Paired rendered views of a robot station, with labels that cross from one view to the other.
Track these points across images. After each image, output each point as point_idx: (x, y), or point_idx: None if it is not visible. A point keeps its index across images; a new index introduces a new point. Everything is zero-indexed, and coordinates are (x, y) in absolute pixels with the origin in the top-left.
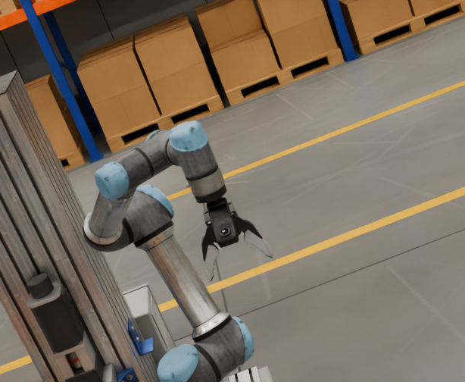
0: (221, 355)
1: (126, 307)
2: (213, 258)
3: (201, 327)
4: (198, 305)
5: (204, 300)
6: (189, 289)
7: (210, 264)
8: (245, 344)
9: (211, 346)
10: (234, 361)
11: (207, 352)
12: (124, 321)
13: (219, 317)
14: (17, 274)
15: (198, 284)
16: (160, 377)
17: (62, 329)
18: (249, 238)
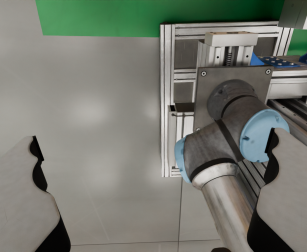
0: (211, 136)
1: None
2: (286, 184)
3: (228, 170)
4: (230, 196)
5: (220, 201)
6: (240, 221)
7: (302, 164)
8: (182, 144)
9: (221, 147)
10: (198, 131)
11: (226, 141)
12: None
13: (205, 177)
14: None
15: (225, 225)
16: (288, 125)
17: None
18: (15, 227)
